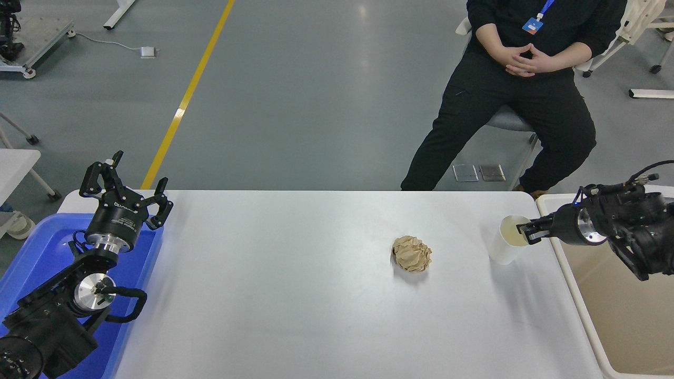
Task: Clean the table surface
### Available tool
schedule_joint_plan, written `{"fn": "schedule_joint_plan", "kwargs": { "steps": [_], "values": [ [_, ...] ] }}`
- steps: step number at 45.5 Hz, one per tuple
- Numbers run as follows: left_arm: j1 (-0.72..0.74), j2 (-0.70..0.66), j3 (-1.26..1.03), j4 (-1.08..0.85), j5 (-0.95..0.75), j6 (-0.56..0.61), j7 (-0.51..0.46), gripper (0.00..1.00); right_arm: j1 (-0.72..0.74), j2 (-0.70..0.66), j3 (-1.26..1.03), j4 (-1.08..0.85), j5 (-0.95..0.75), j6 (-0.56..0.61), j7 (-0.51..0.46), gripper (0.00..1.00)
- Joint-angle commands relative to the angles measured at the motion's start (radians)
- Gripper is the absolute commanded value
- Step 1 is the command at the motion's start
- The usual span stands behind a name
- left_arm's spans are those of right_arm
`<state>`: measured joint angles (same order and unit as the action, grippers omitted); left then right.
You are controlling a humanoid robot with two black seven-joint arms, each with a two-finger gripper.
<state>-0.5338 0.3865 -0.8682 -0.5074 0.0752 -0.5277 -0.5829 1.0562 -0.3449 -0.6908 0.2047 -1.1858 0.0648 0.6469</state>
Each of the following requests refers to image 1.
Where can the white shoe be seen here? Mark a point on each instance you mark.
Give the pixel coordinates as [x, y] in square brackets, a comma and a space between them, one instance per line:
[18, 226]

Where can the silver floor plate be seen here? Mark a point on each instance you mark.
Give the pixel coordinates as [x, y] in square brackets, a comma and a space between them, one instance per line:
[465, 173]

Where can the white paper cup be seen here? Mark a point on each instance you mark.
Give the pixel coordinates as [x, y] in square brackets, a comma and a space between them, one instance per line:
[503, 252]

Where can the person's right forearm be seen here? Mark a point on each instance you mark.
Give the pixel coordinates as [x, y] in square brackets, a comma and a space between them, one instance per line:
[487, 37]

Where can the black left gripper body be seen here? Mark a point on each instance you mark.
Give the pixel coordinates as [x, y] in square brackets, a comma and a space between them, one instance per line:
[116, 221]

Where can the grey and white chair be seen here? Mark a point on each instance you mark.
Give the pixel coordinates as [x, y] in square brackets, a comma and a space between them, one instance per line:
[505, 121]

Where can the person's left forearm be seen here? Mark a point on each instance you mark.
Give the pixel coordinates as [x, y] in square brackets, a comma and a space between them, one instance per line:
[574, 55]

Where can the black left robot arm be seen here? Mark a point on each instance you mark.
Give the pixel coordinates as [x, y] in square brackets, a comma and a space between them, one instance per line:
[47, 326]

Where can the person's right hand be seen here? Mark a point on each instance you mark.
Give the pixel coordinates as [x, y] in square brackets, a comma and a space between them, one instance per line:
[513, 71]

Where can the large pale plastic bin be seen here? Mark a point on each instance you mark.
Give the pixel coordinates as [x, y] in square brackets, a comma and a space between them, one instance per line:
[595, 295]

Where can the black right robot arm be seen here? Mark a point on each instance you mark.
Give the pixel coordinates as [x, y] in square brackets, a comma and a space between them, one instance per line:
[637, 231]

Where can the grey wheeled platform cart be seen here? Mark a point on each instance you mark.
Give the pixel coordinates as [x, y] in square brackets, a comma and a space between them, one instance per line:
[42, 37]

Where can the white table foot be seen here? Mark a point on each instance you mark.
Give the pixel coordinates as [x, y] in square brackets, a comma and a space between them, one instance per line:
[118, 13]

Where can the tan paper ball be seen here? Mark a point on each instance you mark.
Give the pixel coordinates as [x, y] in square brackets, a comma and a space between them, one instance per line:
[412, 253]

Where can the white floor bar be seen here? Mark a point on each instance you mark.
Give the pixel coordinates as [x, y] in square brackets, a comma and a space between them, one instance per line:
[653, 93]

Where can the grey leg with caster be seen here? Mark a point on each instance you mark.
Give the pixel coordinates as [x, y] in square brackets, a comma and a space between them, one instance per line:
[21, 130]

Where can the dark grey floor plate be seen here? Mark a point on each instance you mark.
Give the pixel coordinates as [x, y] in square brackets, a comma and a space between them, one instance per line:
[492, 172]

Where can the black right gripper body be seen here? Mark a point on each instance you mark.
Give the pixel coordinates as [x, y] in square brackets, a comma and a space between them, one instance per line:
[564, 225]

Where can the small white side table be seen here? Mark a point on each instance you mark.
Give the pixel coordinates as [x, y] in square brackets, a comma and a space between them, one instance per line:
[13, 166]

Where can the person's left hand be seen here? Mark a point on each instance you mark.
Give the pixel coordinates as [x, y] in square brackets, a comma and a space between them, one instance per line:
[542, 63]

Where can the white power adapter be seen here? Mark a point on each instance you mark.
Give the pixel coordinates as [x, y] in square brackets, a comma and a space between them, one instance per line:
[148, 52]

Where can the white frame chair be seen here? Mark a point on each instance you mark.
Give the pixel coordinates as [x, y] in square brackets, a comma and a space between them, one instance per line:
[637, 21]

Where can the black machine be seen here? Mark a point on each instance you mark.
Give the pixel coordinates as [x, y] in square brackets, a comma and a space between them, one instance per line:
[8, 31]

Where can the blue plastic tray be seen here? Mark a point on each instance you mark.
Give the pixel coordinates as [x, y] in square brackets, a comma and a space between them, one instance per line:
[42, 247]

